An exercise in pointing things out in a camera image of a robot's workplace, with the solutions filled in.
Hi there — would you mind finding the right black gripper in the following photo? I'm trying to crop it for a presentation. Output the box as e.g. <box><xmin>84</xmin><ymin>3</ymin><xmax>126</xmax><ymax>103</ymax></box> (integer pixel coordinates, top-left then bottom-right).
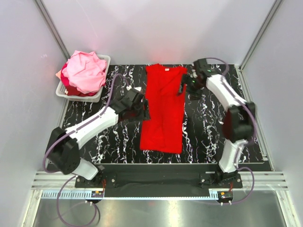
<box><xmin>176</xmin><ymin>74</ymin><xmax>204</xmax><ymax>102</ymax></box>

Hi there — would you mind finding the red t-shirt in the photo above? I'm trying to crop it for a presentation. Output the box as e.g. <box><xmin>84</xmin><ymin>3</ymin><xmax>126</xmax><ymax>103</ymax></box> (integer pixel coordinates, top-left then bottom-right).
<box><xmin>140</xmin><ymin>64</ymin><xmax>187</xmax><ymax>154</ymax></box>

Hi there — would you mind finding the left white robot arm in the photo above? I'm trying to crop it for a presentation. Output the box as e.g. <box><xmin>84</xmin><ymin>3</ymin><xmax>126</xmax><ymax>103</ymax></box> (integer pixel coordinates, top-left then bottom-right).
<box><xmin>46</xmin><ymin>87</ymin><xmax>150</xmax><ymax>187</ymax></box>

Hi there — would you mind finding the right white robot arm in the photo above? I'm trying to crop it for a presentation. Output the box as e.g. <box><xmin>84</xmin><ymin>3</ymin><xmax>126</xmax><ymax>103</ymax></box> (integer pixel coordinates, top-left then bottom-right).
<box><xmin>178</xmin><ymin>58</ymin><xmax>256</xmax><ymax>188</ymax></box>

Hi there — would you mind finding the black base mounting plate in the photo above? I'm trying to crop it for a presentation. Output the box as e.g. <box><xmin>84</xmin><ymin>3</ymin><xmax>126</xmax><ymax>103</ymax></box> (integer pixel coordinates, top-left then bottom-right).
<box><xmin>75</xmin><ymin>164</ymin><xmax>243</xmax><ymax>199</ymax></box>

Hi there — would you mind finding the pink t-shirt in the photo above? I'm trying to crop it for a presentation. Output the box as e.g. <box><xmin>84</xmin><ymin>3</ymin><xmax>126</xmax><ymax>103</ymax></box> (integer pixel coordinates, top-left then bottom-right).
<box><xmin>63</xmin><ymin>51</ymin><xmax>107</xmax><ymax>94</ymax></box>

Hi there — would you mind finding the white plastic laundry basket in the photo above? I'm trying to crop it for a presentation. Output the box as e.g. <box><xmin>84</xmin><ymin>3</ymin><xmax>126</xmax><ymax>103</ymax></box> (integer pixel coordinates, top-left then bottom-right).
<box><xmin>55</xmin><ymin>54</ymin><xmax>111</xmax><ymax>103</ymax></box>

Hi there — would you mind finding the peach garment in basket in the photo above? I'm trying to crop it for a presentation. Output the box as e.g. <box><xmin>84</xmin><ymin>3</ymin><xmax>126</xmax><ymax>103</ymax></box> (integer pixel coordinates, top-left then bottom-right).
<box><xmin>55</xmin><ymin>71</ymin><xmax>61</xmax><ymax>79</ymax></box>

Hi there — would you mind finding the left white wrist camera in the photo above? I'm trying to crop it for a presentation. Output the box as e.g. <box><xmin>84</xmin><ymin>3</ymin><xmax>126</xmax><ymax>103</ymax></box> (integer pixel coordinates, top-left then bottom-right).
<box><xmin>126</xmin><ymin>85</ymin><xmax>142</xmax><ymax>92</ymax></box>

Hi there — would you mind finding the aluminium frame rail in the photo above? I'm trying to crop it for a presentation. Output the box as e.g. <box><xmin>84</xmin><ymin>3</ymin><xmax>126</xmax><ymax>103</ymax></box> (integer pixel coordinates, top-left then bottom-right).
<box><xmin>31</xmin><ymin>171</ymin><xmax>288</xmax><ymax>191</ymax></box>

